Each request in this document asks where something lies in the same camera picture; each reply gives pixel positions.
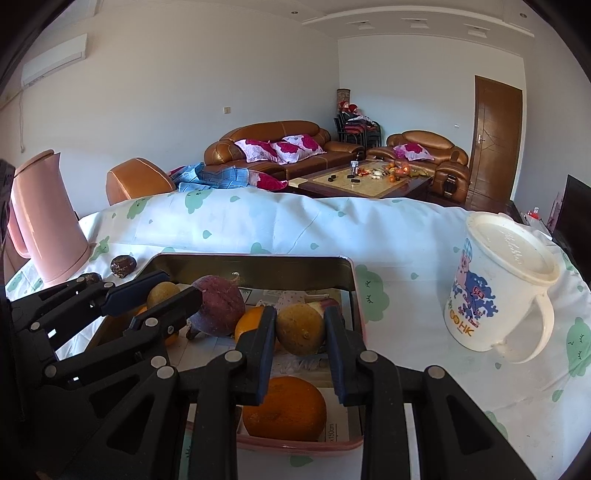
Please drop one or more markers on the dark water chestnut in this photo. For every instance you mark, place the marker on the dark water chestnut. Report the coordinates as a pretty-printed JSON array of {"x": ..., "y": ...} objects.
[
  {"x": 122, "y": 266},
  {"x": 90, "y": 277}
]

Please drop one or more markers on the purple passion fruit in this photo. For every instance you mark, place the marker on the purple passion fruit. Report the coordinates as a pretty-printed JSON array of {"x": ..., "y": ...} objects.
[{"x": 219, "y": 304}]

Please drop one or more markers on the purple sugarcane piece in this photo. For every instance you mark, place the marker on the purple sugarcane piece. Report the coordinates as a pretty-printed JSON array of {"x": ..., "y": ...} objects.
[{"x": 316, "y": 305}]

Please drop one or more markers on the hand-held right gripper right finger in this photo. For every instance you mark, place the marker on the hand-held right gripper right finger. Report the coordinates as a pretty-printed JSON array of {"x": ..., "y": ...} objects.
[{"x": 339, "y": 364}]

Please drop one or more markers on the white air conditioner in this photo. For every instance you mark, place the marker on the white air conditioner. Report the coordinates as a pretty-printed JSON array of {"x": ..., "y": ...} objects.
[{"x": 55, "y": 60}]

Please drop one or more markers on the brown wooden door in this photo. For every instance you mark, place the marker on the brown wooden door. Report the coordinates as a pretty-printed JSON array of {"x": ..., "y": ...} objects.
[{"x": 494, "y": 138}]

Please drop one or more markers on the orange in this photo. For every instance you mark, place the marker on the orange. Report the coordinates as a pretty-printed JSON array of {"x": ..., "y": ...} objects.
[
  {"x": 286, "y": 410},
  {"x": 171, "y": 340},
  {"x": 249, "y": 325}
]

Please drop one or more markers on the pink tin box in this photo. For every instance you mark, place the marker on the pink tin box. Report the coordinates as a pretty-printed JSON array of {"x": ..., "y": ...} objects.
[{"x": 254, "y": 267}]

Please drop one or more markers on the pink electric kettle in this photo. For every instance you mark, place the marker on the pink electric kettle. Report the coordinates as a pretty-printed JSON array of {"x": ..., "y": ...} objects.
[{"x": 46, "y": 221}]

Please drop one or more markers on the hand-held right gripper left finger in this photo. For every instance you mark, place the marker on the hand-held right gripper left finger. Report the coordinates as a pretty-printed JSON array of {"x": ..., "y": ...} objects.
[{"x": 268, "y": 350}]

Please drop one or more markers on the brown leather armchair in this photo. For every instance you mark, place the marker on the brown leather armchair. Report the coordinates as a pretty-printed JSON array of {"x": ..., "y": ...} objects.
[{"x": 443, "y": 143}]

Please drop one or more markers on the black television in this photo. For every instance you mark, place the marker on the black television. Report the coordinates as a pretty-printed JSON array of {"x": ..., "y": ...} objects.
[{"x": 577, "y": 207}]

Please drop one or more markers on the blue plaid cloth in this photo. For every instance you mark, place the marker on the blue plaid cloth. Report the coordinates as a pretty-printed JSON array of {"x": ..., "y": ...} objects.
[{"x": 217, "y": 177}]

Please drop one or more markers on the small brown round fruit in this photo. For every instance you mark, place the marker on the small brown round fruit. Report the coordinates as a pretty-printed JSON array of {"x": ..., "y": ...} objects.
[
  {"x": 161, "y": 291},
  {"x": 300, "y": 330}
]

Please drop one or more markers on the wooden coffee table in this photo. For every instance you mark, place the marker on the wooden coffee table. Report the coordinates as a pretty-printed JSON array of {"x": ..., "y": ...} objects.
[{"x": 341, "y": 184}]

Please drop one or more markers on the stacked dark chairs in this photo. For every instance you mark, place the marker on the stacked dark chairs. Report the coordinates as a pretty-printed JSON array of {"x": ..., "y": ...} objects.
[{"x": 358, "y": 131}]

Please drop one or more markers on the pink floral cushion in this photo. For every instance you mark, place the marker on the pink floral cushion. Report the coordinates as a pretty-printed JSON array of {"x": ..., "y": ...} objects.
[
  {"x": 254, "y": 148},
  {"x": 295, "y": 146},
  {"x": 413, "y": 150}
]

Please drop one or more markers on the white green-print tablecloth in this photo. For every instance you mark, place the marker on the white green-print tablecloth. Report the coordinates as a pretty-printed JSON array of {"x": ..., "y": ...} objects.
[{"x": 415, "y": 240}]

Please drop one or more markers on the white cartoon print cup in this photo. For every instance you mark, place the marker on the white cartoon print cup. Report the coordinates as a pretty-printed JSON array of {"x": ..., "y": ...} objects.
[{"x": 480, "y": 300}]

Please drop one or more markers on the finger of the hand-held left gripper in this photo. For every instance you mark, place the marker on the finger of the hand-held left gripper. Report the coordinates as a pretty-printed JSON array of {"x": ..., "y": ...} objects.
[
  {"x": 180, "y": 307},
  {"x": 138, "y": 288}
]

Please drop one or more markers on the pile of assorted snacks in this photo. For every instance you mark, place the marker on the pile of assorted snacks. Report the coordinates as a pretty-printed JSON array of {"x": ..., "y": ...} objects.
[{"x": 401, "y": 170}]

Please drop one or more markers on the tall patterned vase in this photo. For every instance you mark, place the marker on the tall patterned vase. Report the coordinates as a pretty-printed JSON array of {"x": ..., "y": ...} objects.
[{"x": 343, "y": 99}]

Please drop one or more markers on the brown leather sofa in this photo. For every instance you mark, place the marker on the brown leather sofa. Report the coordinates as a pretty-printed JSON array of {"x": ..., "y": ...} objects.
[{"x": 277, "y": 127}]

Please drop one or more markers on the orange leather stool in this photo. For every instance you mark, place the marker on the orange leather stool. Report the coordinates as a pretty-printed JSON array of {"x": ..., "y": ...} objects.
[{"x": 138, "y": 180}]

